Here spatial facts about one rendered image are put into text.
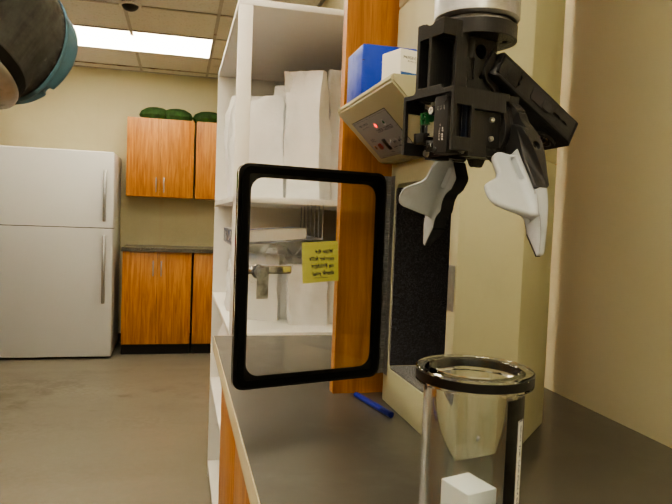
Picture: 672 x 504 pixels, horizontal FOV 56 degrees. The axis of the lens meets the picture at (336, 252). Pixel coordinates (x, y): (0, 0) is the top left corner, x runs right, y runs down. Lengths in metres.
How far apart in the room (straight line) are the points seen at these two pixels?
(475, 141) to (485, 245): 0.44
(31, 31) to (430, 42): 0.39
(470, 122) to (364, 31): 0.82
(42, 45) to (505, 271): 0.69
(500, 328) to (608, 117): 0.58
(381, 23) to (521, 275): 0.61
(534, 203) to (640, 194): 0.78
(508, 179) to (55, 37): 0.48
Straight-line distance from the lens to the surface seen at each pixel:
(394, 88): 0.95
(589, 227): 1.42
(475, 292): 0.98
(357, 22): 1.34
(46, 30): 0.74
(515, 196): 0.53
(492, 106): 0.56
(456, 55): 0.56
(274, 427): 1.12
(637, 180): 1.32
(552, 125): 0.62
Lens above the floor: 1.30
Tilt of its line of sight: 3 degrees down
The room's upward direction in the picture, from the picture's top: 2 degrees clockwise
